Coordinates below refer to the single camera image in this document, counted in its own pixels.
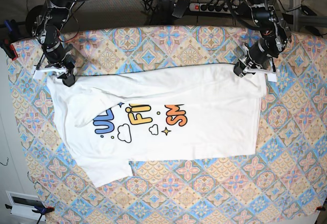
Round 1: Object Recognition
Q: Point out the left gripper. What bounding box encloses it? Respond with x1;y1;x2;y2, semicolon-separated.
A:
233;39;278;82

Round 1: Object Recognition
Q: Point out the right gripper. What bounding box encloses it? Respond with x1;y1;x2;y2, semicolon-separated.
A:
33;42;76;86

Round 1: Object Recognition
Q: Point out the white printed T-shirt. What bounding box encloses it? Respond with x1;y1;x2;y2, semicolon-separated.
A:
46;63;267;187

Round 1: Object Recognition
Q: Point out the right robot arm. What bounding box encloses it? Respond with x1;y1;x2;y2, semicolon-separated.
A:
27;0;79;87

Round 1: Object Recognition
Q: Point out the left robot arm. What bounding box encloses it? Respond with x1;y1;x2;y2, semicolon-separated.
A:
225;0;291;77

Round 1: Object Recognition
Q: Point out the grey metal table leg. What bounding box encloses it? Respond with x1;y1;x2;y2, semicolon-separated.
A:
289;0;326;32

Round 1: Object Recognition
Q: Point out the black round stool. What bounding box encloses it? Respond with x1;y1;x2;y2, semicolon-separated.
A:
25;5;51;38

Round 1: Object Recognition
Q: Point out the white power strip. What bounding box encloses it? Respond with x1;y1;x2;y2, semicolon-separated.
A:
189;3;229;14

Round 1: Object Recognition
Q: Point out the black remote control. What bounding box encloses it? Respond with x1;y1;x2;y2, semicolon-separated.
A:
172;0;190;18

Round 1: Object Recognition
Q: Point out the patterned tablecloth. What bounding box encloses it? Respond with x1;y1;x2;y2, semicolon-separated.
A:
5;33;326;223

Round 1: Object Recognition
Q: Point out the blue clamp lower left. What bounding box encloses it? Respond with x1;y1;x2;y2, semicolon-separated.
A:
5;204;55;215

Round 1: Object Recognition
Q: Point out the orange clamp lower right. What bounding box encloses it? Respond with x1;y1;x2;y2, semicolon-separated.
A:
316;206;326;211

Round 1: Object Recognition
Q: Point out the white wall outlet box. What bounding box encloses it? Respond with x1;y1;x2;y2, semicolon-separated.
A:
6;191;43;220

